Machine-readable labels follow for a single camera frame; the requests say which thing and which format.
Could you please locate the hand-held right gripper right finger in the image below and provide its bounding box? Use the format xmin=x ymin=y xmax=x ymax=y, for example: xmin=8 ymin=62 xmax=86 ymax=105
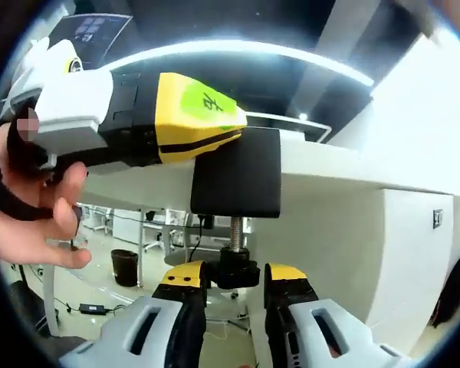
xmin=263 ymin=262 xmax=411 ymax=368

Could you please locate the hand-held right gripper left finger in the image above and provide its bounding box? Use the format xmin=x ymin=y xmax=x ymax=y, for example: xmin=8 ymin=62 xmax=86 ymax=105
xmin=59 ymin=260 xmax=210 ymax=368

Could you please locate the black fixed fixture clamp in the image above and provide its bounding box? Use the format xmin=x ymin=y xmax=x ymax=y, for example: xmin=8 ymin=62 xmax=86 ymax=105
xmin=189 ymin=127 xmax=283 ymax=219

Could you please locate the white desk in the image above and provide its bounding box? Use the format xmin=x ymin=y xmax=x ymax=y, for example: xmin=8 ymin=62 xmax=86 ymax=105
xmin=82 ymin=110 xmax=460 ymax=334

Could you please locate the person's left hand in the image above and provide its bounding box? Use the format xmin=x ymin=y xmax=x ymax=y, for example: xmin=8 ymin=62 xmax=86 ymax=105
xmin=0 ymin=122 xmax=93 ymax=268

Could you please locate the dark hanging screen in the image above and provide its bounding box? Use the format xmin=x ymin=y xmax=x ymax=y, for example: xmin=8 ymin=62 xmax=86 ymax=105
xmin=55 ymin=13 xmax=133 ymax=64

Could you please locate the black trash bin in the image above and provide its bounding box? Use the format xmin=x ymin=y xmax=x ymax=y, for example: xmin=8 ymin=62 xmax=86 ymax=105
xmin=110 ymin=248 xmax=140 ymax=288

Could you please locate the long ceiling light strip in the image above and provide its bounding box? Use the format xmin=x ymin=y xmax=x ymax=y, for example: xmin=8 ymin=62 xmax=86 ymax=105
xmin=110 ymin=38 xmax=375 ymax=87

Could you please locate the dark cloth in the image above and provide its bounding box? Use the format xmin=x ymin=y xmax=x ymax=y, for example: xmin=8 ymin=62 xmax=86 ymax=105
xmin=431 ymin=248 xmax=460 ymax=330

